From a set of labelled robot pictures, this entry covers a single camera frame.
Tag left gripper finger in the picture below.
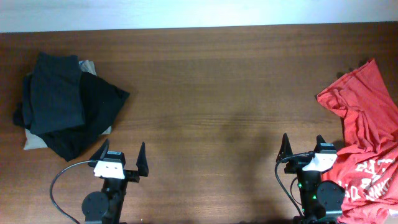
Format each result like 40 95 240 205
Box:
136 142 149 177
90 139 109 161

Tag red printed t-shirt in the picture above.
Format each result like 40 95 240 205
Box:
317 59 397 223

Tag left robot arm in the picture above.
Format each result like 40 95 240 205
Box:
81 139 149 224

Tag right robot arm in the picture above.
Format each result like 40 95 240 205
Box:
274 133 345 224

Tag black folded shirt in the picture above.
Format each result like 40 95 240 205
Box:
13 72 130 161

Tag beige folded garment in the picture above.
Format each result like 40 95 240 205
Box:
21 60 100 150

